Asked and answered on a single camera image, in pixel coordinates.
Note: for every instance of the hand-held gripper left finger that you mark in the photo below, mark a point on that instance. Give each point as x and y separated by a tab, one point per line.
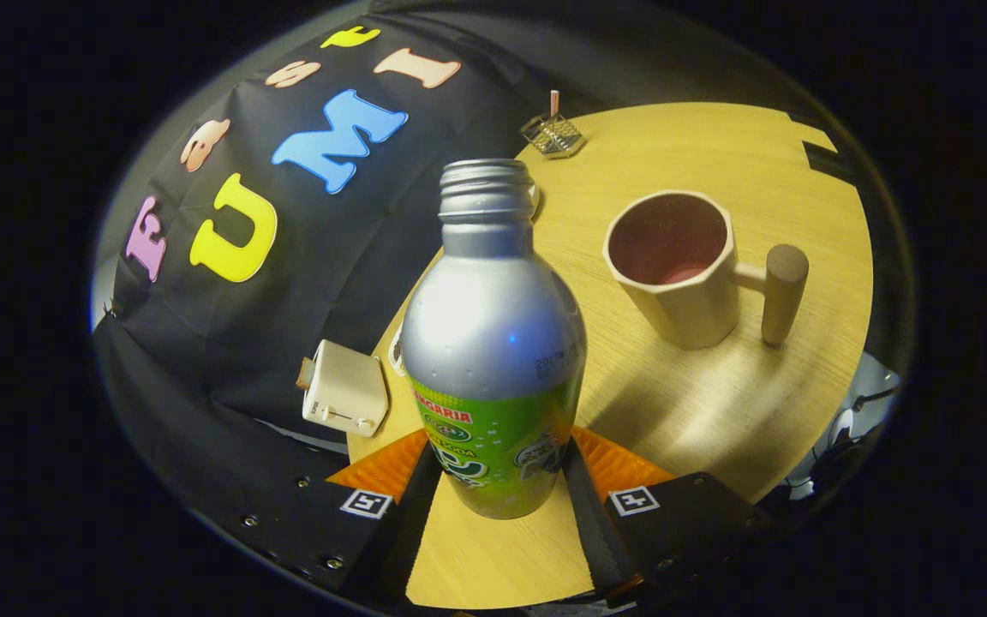
412	531

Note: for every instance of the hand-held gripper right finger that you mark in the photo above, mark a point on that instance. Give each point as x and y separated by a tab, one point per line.
592	531

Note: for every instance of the silver green juice bottle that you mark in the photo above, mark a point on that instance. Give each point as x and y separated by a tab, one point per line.
493	326

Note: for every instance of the wooden table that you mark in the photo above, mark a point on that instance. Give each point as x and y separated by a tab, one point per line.
673	411

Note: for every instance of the white toaster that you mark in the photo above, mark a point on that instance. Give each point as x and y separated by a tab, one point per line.
348	390

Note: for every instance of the white divided bean dish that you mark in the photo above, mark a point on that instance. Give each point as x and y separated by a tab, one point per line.
396	351

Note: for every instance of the toast slice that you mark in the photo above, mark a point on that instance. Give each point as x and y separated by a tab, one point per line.
305	374

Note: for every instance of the white oval plate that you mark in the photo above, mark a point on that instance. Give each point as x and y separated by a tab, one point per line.
535	201

